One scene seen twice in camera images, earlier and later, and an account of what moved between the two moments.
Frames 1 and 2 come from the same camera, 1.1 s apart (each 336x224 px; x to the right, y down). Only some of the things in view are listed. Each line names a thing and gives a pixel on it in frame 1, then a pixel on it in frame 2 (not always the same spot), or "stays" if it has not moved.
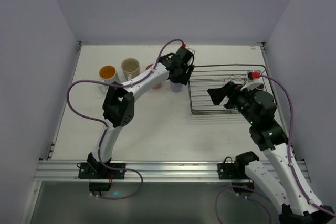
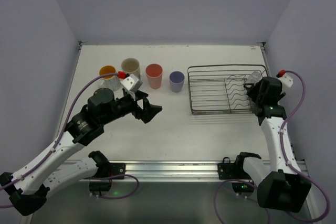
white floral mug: x=107 y=74 stays
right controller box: x=243 y=191 stays
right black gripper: x=230 y=96 -> x=252 y=93
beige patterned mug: x=130 y=67 stays
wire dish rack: x=209 y=76 stays
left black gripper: x=180 y=74 -> x=139 y=106
